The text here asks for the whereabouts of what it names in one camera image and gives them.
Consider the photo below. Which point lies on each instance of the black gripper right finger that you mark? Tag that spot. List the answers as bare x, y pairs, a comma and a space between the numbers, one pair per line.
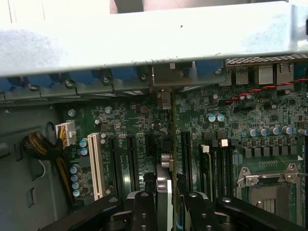
197, 211

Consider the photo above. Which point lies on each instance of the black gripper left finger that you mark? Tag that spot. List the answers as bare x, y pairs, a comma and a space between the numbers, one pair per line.
142, 211

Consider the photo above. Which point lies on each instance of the black RAM slot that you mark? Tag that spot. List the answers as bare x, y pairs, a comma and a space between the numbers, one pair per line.
223, 173

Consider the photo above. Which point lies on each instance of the long black expansion slot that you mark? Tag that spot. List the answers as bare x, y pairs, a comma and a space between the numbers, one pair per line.
186, 163

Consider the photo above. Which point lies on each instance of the white PCI expansion slot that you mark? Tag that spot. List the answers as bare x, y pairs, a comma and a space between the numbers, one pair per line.
96, 168

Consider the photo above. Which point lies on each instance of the blue-topped capacitor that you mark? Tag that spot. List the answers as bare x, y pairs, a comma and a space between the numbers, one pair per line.
274, 130
75, 169
262, 132
76, 186
75, 178
220, 117
211, 117
286, 130
251, 132
76, 193
84, 142
84, 151

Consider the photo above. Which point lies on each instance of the short black expansion slot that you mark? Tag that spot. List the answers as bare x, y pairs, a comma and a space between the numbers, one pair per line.
149, 144

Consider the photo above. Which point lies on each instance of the CPU socket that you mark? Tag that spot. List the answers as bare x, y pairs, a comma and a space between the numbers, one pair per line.
272, 204

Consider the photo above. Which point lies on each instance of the green motherboard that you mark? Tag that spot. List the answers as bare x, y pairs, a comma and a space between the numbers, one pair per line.
134, 118

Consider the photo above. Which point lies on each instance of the white power connector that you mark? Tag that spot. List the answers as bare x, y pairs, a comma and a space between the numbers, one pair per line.
69, 134

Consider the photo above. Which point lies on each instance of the silver rear port block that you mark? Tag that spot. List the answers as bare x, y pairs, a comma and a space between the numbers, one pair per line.
265, 75
285, 74
237, 78

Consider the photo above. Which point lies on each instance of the open black PC case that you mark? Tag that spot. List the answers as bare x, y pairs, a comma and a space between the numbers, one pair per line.
120, 43

